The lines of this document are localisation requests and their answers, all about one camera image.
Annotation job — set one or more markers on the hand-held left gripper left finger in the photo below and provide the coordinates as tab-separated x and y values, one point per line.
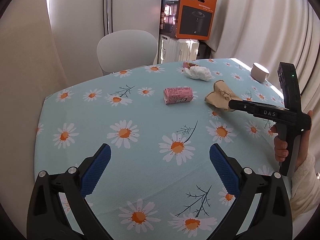
96	170

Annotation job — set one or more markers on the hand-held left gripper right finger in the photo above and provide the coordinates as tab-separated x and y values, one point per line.
222	170

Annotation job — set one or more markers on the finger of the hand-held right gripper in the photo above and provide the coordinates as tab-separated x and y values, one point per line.
241	107

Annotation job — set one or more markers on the brown paper bag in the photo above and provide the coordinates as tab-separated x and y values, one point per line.
220	96

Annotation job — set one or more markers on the person's right forearm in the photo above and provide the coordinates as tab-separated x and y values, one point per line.
305	187

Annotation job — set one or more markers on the person's right hand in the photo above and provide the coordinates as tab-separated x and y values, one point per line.
280	145

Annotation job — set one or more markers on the beige mug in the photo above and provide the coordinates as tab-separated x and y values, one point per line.
258	71

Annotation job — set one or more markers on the crumpled white plastic wrap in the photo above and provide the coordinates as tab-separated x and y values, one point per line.
200	73

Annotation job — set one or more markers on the pink tissue packet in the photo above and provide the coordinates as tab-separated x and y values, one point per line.
178	95

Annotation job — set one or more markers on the black case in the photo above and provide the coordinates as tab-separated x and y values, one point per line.
205	51

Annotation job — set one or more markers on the small pink wrapper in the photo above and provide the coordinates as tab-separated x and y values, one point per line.
187	64

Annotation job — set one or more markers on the daisy print tablecloth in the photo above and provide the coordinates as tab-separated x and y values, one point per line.
150	120

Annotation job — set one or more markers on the white suitcase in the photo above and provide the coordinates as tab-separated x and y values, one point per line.
175	50

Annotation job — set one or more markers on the white curtain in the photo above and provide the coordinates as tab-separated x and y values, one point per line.
250	17

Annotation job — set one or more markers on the orange cardboard box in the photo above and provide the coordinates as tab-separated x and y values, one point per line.
208	3

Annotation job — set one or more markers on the white chair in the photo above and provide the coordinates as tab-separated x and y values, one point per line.
125	50

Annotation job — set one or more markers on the beige curtain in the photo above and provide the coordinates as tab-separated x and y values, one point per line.
25	55

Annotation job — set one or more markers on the white wardrobe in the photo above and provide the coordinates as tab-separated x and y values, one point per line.
132	5

